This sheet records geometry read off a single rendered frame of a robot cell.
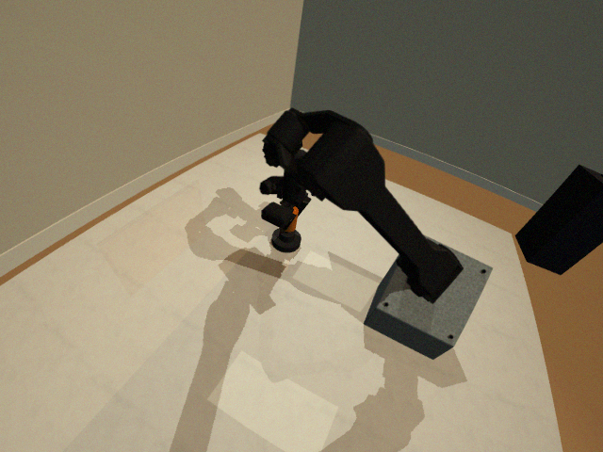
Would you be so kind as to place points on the orange knob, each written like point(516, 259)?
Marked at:
point(292, 226)

